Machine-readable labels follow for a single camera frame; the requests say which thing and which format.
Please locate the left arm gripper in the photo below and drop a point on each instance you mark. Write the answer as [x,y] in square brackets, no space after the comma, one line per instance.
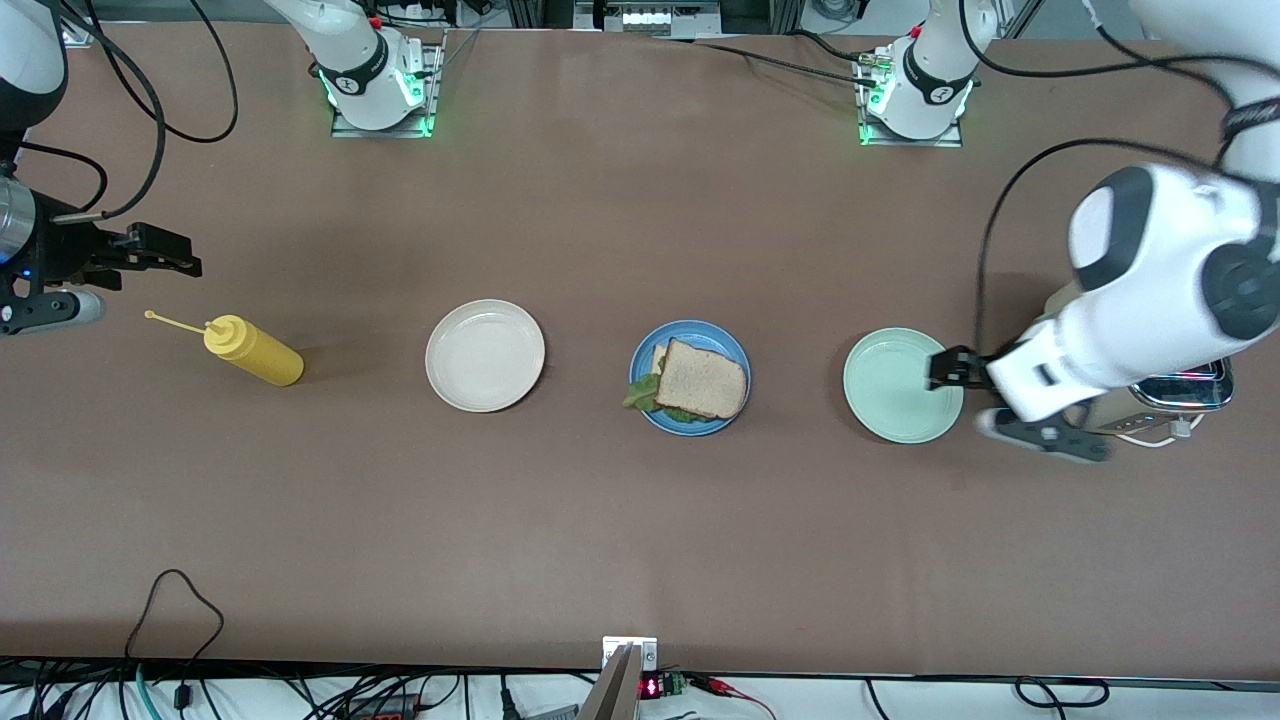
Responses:
[958,369]

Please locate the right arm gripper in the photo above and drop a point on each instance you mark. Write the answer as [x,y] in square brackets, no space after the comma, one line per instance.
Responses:
[62,252]

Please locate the yellow mustard squeeze bottle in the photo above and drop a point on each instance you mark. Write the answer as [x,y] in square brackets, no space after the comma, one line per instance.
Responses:
[260,355]

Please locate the toasted bread slice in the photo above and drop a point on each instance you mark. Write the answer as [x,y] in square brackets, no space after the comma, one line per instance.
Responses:
[700,380]
[659,358]

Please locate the blue round plate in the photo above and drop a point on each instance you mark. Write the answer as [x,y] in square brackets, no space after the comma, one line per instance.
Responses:
[690,328]

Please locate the green lettuce leaf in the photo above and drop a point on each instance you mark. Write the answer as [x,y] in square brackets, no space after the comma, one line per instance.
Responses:
[640,395]

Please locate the mint green round plate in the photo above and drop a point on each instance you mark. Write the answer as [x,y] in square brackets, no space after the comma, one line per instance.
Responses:
[895,395]

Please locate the beige round plate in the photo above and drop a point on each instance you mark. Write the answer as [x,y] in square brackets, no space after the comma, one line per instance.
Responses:
[485,355]

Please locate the cream chrome toaster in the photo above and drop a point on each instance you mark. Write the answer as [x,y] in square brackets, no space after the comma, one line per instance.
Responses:
[1190,385]

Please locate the red and black clip leads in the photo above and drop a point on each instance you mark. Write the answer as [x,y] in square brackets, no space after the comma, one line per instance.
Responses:
[715,685]

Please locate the red LED display module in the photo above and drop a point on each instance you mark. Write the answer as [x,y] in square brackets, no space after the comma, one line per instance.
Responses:
[652,687]

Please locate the black device with white lights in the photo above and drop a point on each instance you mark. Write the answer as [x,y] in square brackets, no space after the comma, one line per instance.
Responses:
[645,20]

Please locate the grey aluminium bar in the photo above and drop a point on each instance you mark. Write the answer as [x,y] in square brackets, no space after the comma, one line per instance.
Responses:
[612,695]

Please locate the black orange power adapter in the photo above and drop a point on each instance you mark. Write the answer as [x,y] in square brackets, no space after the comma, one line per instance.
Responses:
[385,708]

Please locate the aluminium frame corner post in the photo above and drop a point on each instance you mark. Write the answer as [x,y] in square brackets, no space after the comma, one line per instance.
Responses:
[82,37]

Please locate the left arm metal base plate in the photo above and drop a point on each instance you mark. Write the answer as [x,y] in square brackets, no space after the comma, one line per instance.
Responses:
[952,140]

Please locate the white metal mount bracket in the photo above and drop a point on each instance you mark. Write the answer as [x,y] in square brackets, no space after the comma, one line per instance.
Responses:
[645,648]

